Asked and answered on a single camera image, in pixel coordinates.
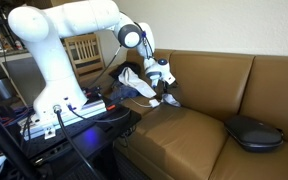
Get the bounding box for kitchen counter top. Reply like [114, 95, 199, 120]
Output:
[0, 46, 35, 64]

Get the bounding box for black tripod pole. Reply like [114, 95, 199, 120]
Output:
[0, 101, 40, 180]

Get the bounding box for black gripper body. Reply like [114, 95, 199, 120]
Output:
[157, 79, 179, 93]

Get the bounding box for white sock grey toe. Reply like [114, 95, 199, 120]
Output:
[161, 93, 182, 108]

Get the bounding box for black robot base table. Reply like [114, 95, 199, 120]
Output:
[15, 96, 143, 169]

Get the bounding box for white charger cable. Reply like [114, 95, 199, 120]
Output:
[128, 96, 156, 110]

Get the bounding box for blue denim jeans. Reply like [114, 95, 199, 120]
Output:
[109, 81, 142, 101]

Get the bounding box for beige khaki pants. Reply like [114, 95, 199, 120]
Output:
[118, 66, 158, 99]

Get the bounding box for wooden slat-back chair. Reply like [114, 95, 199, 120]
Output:
[64, 33, 107, 80]

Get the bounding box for brown leather sofa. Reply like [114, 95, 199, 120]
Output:
[78, 47, 288, 180]

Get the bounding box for white power adapter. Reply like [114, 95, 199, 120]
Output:
[148, 98, 161, 109]

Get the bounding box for thick black base cable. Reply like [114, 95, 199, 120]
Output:
[52, 104, 102, 180]

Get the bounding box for thin blue cable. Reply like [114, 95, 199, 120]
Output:
[66, 104, 132, 123]

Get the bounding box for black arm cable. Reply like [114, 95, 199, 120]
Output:
[90, 11, 156, 86]

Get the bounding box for black oval hard case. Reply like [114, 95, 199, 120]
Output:
[224, 114, 285, 154]

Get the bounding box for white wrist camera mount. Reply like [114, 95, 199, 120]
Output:
[163, 73, 177, 86]

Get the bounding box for small red white bottle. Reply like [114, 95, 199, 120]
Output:
[14, 39, 24, 51]

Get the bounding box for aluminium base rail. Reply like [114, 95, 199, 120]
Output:
[18, 99, 108, 140]

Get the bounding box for black clamp orange handle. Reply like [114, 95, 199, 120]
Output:
[105, 95, 127, 112]
[83, 86, 103, 99]

